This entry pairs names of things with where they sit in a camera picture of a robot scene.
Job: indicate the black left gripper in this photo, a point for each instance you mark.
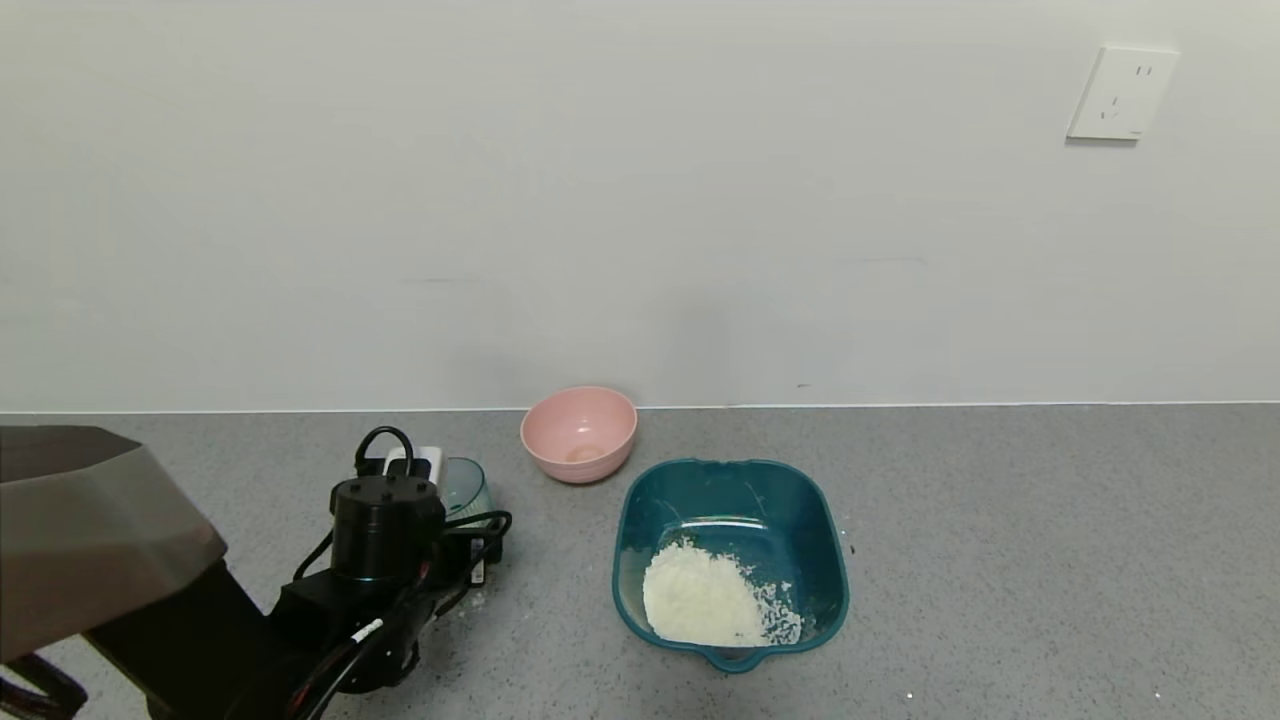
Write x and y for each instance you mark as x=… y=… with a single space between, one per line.
x=478 y=570

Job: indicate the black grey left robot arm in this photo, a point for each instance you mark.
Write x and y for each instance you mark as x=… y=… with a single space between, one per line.
x=100 y=530

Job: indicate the teal square plastic tray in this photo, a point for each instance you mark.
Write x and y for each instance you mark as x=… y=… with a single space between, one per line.
x=740 y=500

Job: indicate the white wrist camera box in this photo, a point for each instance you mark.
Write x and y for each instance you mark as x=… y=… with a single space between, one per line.
x=425 y=462

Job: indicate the pink plastic bowl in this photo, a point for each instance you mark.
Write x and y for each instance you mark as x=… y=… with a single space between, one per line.
x=580 y=435

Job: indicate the white wall socket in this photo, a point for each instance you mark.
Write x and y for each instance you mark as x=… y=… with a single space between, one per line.
x=1122 y=95

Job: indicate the clear ribbed teal plastic cup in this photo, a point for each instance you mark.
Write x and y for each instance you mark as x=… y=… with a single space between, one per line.
x=468 y=485

